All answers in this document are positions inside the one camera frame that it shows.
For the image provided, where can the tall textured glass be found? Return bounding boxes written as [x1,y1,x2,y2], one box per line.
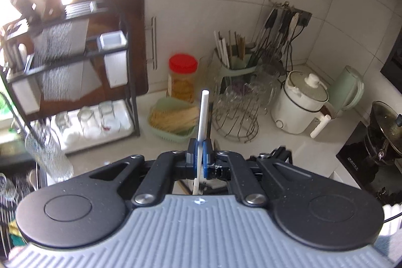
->
[258,64,281,105]

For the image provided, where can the silver sparkly dish cloth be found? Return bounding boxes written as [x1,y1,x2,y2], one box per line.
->
[33,20,103,102]

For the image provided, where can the metal wire cup rack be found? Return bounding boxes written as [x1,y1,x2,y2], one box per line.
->
[212,98,260,143]

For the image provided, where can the dried noodle bundle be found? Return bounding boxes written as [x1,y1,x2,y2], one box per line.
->
[150,105,202,134]

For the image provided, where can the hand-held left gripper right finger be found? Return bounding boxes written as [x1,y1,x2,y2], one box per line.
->
[203,139,315,205]

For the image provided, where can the hanging kitchen utensils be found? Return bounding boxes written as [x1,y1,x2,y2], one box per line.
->
[251,0,302,68]

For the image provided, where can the green utensil holder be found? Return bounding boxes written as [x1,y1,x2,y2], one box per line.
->
[214,48,258,80]

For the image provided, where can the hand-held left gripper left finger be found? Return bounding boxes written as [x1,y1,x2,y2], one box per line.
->
[89,139,202,205]

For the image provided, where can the black wall power strip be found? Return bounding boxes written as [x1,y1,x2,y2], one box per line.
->
[287,6,313,28]

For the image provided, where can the wok with glass lid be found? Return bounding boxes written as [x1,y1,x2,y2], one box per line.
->
[364,101,402,166]

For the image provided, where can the green plastic basket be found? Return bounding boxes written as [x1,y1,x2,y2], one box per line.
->
[147,97,197,144]

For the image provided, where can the black range hood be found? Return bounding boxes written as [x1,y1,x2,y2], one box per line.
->
[380,36,402,89]

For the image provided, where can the clear drinking glass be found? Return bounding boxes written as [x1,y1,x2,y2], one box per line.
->
[78,106,95,133]
[55,113,71,137]

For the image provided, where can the black cooktop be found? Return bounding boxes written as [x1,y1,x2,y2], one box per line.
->
[336,122,402,193]

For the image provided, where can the textured glass pitcher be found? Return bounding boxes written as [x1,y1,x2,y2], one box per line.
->
[24,122,74,184]

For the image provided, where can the small stemmed glass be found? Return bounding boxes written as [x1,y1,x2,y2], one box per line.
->
[0,174,16,200]

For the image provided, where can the white electric cooking pot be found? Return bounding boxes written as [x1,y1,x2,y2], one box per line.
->
[271,70,332,139]

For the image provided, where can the white drying tray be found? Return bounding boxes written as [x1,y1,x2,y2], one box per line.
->
[47,98,134,152]

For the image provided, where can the brown wooden cutting board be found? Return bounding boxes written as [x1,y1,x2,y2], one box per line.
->
[72,0,157,102]

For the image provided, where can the clear glass with red print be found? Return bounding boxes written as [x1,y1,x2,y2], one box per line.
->
[98,101,121,132]

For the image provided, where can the green electric kettle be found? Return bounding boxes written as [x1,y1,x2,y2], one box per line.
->
[328,65,365,118]

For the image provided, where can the yellow sponge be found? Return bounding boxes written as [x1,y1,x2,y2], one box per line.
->
[9,220,26,244]

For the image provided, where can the white chopstick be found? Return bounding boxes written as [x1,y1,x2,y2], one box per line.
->
[192,90,210,196]

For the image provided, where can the black metal dish rack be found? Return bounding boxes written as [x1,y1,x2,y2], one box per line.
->
[0,0,142,138]

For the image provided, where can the bunch of assorted chopsticks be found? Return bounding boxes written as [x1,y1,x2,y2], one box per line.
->
[214,30,248,68]

